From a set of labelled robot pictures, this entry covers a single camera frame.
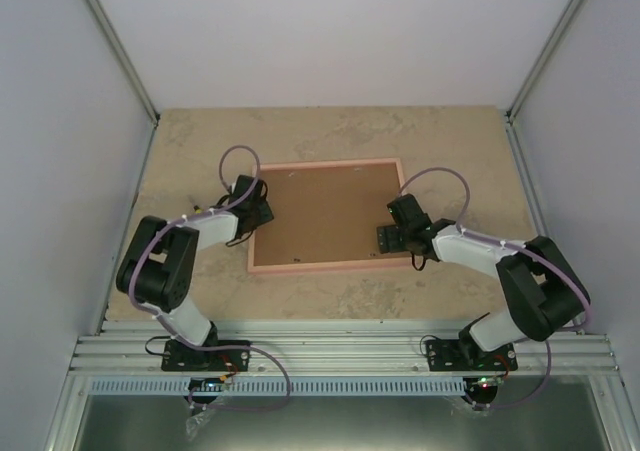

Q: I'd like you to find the pink picture frame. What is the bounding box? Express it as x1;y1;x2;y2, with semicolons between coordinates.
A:
246;157;414;276

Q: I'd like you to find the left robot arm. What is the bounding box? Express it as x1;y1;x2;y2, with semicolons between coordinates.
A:
116;175;274;370

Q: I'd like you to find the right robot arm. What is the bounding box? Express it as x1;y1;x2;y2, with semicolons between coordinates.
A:
376;194;591;370

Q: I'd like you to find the right circuit board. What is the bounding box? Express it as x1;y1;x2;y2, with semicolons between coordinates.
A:
474;375;504;388

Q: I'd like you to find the circuit board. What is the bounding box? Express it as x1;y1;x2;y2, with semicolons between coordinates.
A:
188;375;233;393
474;375;504;388

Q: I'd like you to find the left circuit board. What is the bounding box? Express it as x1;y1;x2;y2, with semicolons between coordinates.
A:
188;375;233;393

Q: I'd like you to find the brown frame backing board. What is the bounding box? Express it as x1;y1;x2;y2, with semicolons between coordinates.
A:
252;164;405;267

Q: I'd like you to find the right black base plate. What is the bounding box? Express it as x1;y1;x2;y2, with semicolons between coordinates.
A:
421;339;519;373

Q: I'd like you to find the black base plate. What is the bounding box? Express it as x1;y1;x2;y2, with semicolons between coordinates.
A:
421;339;519;373
161;340;251;373

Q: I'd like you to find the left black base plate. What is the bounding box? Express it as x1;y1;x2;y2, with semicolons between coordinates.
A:
161;340;251;373

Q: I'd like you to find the aluminium rail beam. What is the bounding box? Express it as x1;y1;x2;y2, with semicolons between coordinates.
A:
69;319;619;376

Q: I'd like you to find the grey slotted cable duct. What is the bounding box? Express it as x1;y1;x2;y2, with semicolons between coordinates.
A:
89;376;466;397

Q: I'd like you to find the left aluminium corner post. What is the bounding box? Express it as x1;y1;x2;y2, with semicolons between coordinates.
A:
83;0;160;127

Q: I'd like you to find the aluminium corner post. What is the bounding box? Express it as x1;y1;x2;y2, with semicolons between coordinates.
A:
504;0;587;125
83;0;160;127

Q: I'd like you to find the right aluminium corner post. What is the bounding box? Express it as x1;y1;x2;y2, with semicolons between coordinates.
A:
504;0;587;125

